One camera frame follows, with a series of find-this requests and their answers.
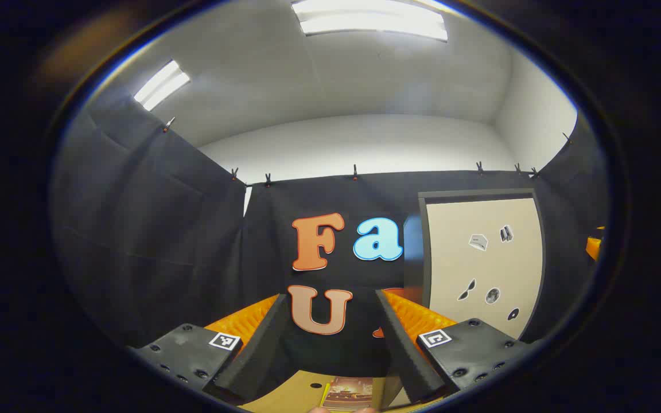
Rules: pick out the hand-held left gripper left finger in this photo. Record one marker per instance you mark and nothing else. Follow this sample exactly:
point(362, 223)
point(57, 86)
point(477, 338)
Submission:
point(261, 350)

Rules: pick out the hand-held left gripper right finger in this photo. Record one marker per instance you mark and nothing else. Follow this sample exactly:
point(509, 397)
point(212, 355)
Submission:
point(402, 350)

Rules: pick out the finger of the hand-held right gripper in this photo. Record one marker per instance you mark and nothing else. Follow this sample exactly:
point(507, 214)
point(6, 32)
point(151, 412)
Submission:
point(594, 246)

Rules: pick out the dark grey cabinet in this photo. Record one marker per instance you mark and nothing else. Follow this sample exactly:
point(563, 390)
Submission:
point(413, 258)

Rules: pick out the brown cover book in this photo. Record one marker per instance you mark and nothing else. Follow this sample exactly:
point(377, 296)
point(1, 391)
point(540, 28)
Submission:
point(353, 393)

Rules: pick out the yellow edged book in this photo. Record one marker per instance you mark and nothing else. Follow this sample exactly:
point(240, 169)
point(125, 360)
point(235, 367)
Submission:
point(325, 397)

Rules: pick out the black backdrop cloth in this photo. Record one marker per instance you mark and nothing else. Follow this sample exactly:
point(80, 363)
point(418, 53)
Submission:
point(164, 229)

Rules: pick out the row of black clips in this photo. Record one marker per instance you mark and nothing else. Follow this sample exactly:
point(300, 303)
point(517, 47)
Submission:
point(355, 171)

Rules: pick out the small ceiling light panel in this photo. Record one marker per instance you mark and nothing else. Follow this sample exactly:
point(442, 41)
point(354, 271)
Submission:
point(161, 86)

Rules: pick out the large ceiling light panel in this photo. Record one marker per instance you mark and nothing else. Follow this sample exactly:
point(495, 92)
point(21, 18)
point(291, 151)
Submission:
point(370, 20)

